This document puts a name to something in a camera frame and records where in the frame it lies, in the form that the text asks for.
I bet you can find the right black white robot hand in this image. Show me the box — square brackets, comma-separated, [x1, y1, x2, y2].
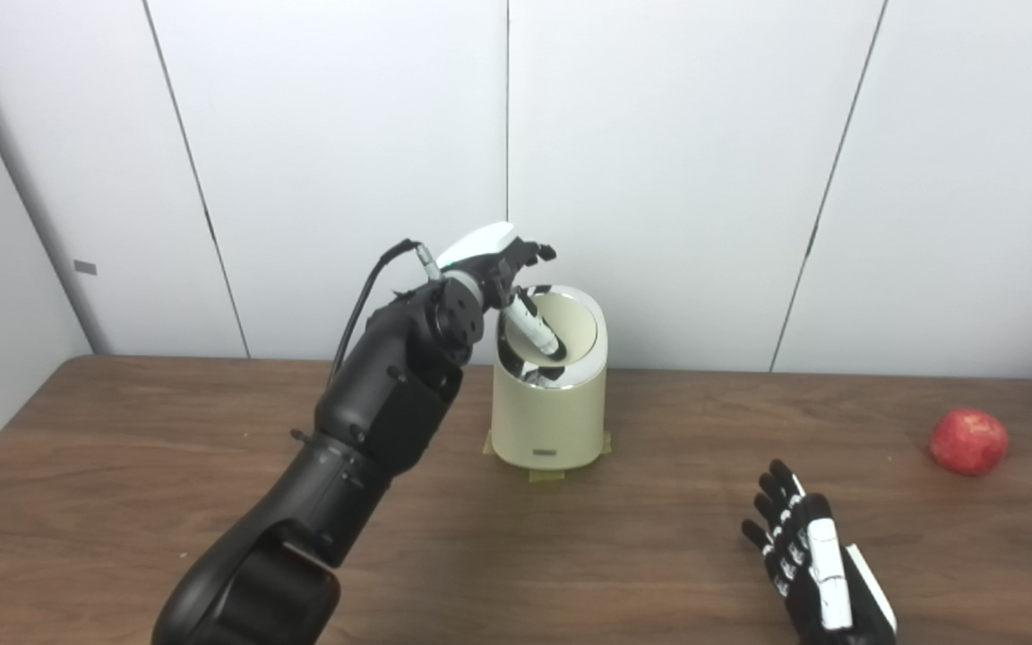
[742, 460, 899, 645]

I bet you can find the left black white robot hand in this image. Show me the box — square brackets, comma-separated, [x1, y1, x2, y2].
[434, 221, 568, 361]

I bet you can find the round cream bin lid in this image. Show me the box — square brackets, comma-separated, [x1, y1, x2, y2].
[516, 291, 598, 366]

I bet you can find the red apple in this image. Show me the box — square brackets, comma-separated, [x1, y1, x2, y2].
[930, 408, 1010, 477]

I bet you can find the cream-colored bin body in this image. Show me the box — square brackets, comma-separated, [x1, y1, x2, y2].
[490, 285, 610, 471]

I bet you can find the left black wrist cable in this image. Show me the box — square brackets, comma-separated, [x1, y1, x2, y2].
[328, 238, 443, 386]

